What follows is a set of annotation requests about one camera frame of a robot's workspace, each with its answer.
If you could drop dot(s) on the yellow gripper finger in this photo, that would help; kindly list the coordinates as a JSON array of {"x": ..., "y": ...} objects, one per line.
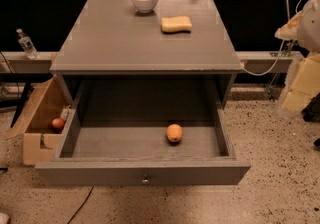
[
  {"x": 290, "y": 30},
  {"x": 302, "y": 84}
]

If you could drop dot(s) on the grey cabinet counter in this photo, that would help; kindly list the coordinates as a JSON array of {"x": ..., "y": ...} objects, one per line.
[{"x": 111, "y": 37}]

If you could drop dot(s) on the orange fruit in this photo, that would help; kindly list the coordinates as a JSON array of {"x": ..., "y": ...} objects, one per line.
[{"x": 174, "y": 133}]

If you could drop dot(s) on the grey open top drawer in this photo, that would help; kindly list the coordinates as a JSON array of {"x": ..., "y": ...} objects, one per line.
[{"x": 116, "y": 134}]

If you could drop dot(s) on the cardboard box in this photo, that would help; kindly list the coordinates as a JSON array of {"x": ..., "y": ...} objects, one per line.
[{"x": 39, "y": 139}]

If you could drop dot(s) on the yellow sponge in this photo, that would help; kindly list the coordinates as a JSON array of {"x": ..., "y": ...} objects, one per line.
[{"x": 176, "y": 24}]

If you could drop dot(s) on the red apple in box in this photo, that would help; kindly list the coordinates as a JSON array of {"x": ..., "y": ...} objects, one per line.
[{"x": 58, "y": 124}]

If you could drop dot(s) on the white shoe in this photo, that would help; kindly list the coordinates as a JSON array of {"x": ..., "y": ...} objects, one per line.
[{"x": 4, "y": 218}]

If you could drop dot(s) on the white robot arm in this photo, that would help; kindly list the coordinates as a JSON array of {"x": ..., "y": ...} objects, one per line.
[{"x": 309, "y": 30}]

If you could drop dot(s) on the metal drawer knob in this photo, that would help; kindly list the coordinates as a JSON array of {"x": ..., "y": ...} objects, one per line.
[{"x": 145, "y": 180}]

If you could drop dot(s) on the small white packet in box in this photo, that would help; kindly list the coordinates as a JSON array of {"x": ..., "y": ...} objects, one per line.
[{"x": 65, "y": 113}]

